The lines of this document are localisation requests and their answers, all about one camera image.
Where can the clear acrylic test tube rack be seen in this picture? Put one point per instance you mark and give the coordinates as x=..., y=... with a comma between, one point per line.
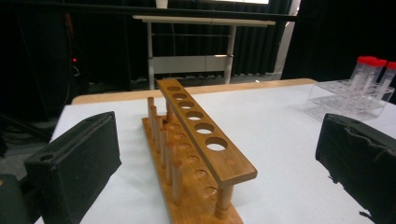
x=336, y=102

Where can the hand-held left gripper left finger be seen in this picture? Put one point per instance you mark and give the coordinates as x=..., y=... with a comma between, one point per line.
x=74, y=168

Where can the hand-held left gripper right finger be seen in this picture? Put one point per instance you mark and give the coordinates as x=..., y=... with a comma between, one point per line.
x=361, y=161

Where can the wooden test tube rack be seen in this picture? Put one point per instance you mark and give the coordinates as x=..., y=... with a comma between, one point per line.
x=218, y=163

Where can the black curtain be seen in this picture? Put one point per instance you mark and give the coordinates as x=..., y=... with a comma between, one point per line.
x=255, y=46

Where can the red-capped clear test tube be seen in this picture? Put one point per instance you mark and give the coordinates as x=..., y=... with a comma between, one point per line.
x=365, y=59
x=391, y=65
x=381, y=62

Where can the white metal-frame desk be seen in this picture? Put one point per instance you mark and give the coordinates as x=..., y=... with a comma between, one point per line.
x=190, y=63

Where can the black floor stand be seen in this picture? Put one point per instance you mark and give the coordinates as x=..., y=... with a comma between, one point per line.
x=25, y=126

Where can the white upright panel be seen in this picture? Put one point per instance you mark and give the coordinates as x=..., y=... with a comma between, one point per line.
x=288, y=43

